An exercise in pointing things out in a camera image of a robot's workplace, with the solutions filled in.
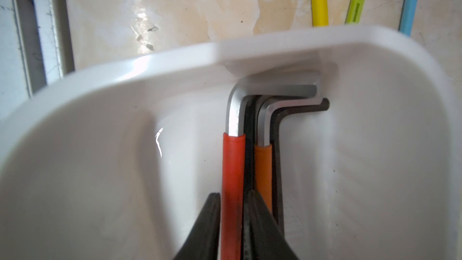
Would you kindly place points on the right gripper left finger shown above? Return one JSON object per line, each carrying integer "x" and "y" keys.
{"x": 203, "y": 240}

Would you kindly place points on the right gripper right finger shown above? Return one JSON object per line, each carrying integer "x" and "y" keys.
{"x": 266, "y": 239}

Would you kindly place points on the orange hex key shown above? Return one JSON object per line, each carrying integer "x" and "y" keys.
{"x": 266, "y": 106}

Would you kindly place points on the red hex key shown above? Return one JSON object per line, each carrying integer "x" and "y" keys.
{"x": 298, "y": 85}

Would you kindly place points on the small black hex key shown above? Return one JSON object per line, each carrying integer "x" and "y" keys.
{"x": 283, "y": 110}

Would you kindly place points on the white plastic storage box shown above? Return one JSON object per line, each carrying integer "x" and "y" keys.
{"x": 116, "y": 162}

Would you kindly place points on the blue hex key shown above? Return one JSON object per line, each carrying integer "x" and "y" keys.
{"x": 407, "y": 16}

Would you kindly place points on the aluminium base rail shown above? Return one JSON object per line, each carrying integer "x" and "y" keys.
{"x": 36, "y": 49}

